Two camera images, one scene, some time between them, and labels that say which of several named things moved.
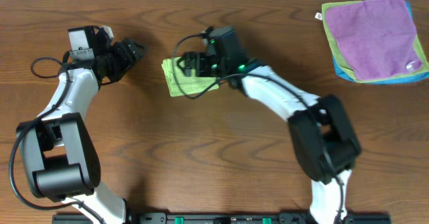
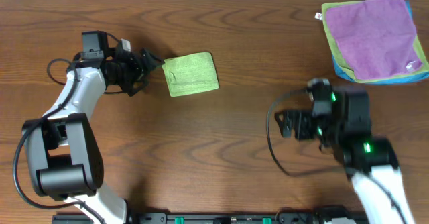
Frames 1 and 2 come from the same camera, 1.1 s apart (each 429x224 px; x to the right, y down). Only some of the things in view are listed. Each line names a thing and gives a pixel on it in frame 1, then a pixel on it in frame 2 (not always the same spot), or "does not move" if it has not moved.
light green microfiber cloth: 192,84 does not move
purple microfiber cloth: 376,37 does not move
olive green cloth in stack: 423,70 does not move
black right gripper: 198,64 -> 302,125
